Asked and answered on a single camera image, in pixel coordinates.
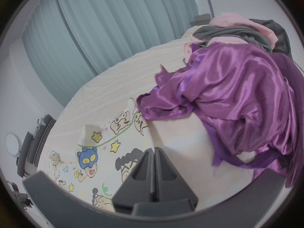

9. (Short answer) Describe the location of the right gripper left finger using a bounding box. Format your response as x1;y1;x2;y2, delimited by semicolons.
112;148;155;209

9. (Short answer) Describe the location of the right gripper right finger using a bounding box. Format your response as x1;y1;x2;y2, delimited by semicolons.
154;147;199;208

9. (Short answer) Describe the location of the white printed pyjama top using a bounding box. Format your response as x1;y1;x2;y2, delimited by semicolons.
45;98;158;215

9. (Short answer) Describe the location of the bed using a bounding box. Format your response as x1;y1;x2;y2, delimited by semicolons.
45;0;304;214

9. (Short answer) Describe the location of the black cabinet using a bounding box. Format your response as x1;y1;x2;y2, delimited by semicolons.
16;114;57;176

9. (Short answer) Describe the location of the purple satin garment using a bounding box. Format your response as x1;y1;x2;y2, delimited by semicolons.
135;42;304;189

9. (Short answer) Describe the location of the cream pillow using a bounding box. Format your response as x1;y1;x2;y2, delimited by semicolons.
181;26;202;40

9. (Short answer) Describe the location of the blue-green curtain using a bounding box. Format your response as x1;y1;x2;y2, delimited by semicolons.
21;0;200;108

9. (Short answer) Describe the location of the grey garment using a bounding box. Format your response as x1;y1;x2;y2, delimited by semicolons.
192;25;273;54

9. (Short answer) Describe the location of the grey bedside table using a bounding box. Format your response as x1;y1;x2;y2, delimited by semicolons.
190;13;212;27

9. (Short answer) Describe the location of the pink garment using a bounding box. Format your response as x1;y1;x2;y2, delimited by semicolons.
184;12;279;62

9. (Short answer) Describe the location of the black garment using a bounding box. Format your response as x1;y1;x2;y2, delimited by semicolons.
248;19;294;62

